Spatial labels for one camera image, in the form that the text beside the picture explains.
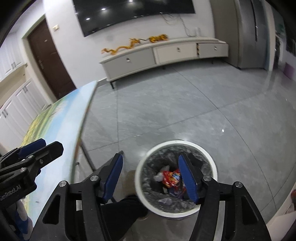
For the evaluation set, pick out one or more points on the left blue white gloved hand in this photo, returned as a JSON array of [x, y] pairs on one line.
[[23, 222]]

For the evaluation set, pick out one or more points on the grey steel refrigerator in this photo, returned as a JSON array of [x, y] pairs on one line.
[[248, 27]]

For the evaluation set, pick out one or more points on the dark brown entrance door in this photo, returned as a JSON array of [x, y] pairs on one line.
[[49, 61]]

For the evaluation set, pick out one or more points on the white grey TV cabinet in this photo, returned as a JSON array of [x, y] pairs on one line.
[[152, 55]]

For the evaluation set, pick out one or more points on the white shoe cabinet wall unit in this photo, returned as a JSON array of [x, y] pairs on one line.
[[21, 101]]

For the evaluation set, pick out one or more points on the red colourful snack bag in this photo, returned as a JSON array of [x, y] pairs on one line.
[[174, 184]]

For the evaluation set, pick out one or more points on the beige wall light switch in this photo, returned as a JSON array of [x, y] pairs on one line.
[[56, 27]]

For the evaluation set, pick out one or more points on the clear white plastic bag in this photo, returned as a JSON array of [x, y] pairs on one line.
[[159, 177]]

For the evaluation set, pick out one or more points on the long golden dragon ornament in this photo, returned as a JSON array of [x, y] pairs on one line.
[[132, 43]]

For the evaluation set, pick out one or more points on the black trash bin liner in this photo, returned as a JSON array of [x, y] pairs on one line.
[[155, 192]]

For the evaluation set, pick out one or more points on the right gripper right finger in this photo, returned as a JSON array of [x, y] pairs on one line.
[[190, 169]]

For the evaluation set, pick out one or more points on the small golden tiger ornament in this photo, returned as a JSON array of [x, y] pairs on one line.
[[154, 39]]

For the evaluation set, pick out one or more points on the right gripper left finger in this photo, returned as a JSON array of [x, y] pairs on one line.
[[109, 176]]

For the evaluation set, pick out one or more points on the white round trash bin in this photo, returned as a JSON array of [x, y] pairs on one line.
[[137, 178]]

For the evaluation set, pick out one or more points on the wall mounted black television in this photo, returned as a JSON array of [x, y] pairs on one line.
[[94, 15]]

